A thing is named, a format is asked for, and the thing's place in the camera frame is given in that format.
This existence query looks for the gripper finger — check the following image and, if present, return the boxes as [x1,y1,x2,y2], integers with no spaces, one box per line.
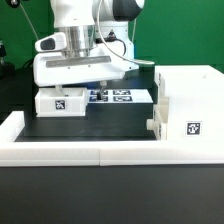
[97,81,107,101]
[55,85,67,97]

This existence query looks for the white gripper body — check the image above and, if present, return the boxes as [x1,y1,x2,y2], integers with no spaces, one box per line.
[33,32,139,87]

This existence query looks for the white drawer tray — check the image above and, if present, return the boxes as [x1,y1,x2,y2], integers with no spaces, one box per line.
[146,105,167,140]
[35,88,88,117]

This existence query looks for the white drawer cabinet box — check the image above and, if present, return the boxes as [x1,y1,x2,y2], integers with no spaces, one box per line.
[155,65,224,141]

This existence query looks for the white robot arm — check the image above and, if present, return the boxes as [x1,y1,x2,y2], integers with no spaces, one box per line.
[33,0,145,88]

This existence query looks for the fiducial marker sheet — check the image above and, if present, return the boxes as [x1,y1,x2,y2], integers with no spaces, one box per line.
[88,89,153,104]

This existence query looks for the black stand at left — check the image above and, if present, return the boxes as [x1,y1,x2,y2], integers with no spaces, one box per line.
[0,40,15,78]

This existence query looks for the thin white cable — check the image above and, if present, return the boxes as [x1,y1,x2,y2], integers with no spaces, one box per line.
[18,2,40,43]

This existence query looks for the white U-shaped frame fence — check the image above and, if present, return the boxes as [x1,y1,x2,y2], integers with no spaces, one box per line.
[0,111,224,167]

